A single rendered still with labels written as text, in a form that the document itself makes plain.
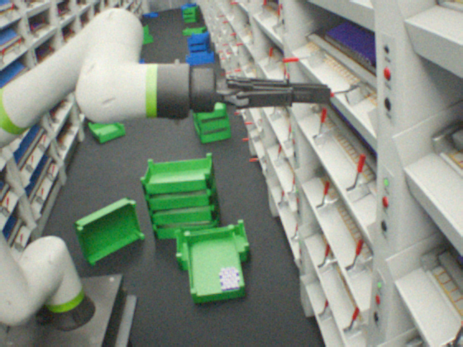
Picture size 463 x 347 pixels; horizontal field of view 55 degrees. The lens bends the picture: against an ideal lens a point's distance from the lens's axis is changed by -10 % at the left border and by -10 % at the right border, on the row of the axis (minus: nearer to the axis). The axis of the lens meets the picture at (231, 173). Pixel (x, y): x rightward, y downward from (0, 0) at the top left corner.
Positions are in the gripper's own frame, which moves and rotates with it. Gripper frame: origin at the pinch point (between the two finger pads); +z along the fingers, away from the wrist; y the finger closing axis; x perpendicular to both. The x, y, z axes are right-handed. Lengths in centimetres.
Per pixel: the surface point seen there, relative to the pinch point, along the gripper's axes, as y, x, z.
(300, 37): -44.3, 2.1, 9.1
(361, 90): 0.9, 1.2, 9.4
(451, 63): 35.4, 14.9, 5.2
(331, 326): -22, -79, 23
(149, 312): -60, -105, -34
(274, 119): -96, -40, 15
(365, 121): 8.9, -1.8, 7.4
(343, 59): -14.9, 3.1, 11.0
